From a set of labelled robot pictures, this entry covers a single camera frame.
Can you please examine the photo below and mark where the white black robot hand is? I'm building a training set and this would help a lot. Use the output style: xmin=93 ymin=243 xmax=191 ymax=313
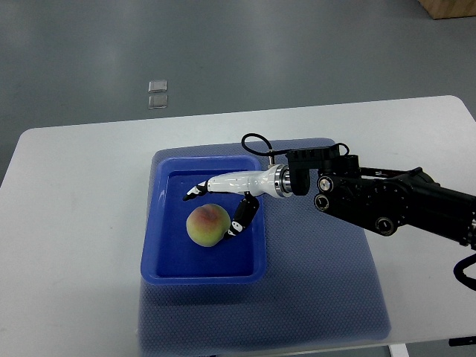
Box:
xmin=183 ymin=164 xmax=292 ymax=239

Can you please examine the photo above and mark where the green red peach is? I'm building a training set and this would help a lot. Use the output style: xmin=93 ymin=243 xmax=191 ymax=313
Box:
xmin=186 ymin=204 xmax=231 ymax=248

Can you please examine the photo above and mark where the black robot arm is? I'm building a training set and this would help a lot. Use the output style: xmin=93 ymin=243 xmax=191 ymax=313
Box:
xmin=283 ymin=143 xmax=475 ymax=248

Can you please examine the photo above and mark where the upper metal floor plate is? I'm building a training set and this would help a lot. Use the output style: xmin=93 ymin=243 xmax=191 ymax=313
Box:
xmin=148 ymin=80 xmax=167 ymax=93

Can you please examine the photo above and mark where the blue grey textured mat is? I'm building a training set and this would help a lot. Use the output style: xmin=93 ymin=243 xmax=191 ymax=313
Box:
xmin=138 ymin=144 xmax=390 ymax=356

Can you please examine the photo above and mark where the blue plastic tray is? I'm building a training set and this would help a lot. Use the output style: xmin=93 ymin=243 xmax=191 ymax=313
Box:
xmin=141 ymin=155 xmax=266 ymax=286

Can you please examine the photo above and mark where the white table leg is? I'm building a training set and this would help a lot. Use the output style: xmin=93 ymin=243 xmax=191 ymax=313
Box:
xmin=388 ymin=344 xmax=410 ymax=357

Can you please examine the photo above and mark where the brown wooden box corner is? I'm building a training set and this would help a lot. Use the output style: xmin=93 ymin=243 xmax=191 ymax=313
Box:
xmin=419 ymin=0 xmax=475 ymax=20

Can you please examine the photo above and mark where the black cable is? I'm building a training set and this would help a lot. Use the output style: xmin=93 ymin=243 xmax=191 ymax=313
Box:
xmin=241 ymin=133 xmax=289 ymax=167

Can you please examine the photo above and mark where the black bracket under table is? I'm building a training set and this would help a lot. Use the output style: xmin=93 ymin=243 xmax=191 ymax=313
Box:
xmin=448 ymin=336 xmax=476 ymax=347

